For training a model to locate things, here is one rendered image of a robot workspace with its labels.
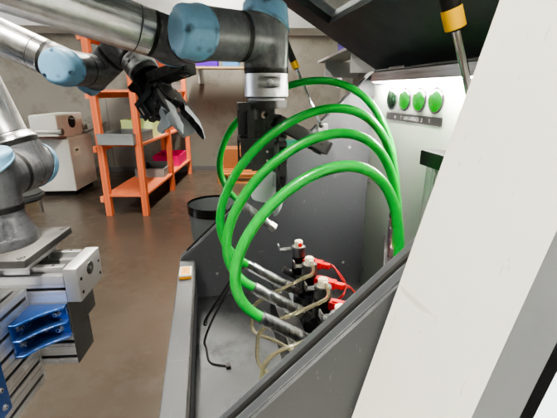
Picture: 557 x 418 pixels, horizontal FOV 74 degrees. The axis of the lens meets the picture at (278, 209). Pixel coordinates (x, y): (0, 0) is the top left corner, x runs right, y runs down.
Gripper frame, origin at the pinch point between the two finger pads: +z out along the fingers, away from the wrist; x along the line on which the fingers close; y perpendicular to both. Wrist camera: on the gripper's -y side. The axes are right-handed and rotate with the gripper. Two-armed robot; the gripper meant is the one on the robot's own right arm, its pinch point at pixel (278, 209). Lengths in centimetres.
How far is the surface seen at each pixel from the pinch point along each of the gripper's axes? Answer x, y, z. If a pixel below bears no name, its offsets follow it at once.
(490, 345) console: 47.5, -6.1, -4.3
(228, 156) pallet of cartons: -558, -23, 82
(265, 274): 9.0, 4.0, 9.0
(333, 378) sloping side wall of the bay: 35.1, 0.7, 8.5
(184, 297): -10.8, 19.8, 23.3
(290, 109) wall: -610, -141, 10
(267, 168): 16.7, 4.8, -11.3
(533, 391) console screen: 52, -6, -4
